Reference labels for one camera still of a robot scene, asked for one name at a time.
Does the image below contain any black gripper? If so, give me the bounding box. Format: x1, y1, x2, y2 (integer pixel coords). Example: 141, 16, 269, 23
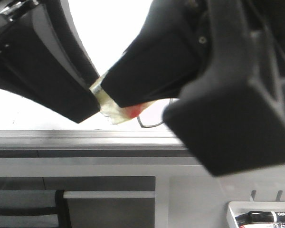
163, 0, 285, 176

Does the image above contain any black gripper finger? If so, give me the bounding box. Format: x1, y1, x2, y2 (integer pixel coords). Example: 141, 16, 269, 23
0, 0, 100, 123
101, 0, 209, 107

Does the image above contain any white taped whiteboard marker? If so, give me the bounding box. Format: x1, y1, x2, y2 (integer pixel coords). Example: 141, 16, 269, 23
89, 71, 155, 124

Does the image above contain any white marker tray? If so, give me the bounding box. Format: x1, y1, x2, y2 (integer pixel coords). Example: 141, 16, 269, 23
227, 201, 285, 228

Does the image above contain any black deli marker in tray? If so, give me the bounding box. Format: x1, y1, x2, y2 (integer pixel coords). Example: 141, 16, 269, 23
236, 211, 285, 225

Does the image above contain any dark cabinet panel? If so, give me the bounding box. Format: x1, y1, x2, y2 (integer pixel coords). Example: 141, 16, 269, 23
0, 176, 156, 228

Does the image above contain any white whiteboard with metal frame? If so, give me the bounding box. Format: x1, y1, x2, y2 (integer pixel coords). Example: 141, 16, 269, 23
0, 0, 285, 152

